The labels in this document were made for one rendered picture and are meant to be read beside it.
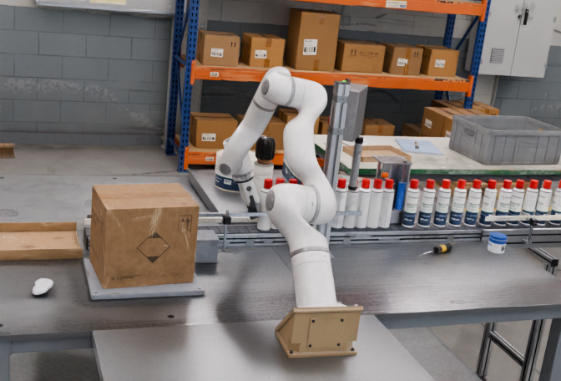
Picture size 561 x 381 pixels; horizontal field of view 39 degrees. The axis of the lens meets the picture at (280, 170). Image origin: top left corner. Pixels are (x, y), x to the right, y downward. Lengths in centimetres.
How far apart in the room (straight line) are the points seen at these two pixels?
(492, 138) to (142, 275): 283
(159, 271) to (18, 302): 44
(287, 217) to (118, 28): 503
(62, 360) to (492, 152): 280
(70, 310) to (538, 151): 341
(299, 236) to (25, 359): 150
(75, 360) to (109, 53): 425
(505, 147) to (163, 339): 310
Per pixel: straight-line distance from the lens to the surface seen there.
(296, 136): 251
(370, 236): 323
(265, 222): 306
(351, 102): 288
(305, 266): 235
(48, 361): 346
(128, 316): 247
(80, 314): 248
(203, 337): 237
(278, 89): 255
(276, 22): 758
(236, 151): 283
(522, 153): 507
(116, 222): 250
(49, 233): 306
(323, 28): 692
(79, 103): 733
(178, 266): 262
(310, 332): 229
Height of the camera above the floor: 196
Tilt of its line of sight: 16 degrees down
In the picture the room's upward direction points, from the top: 6 degrees clockwise
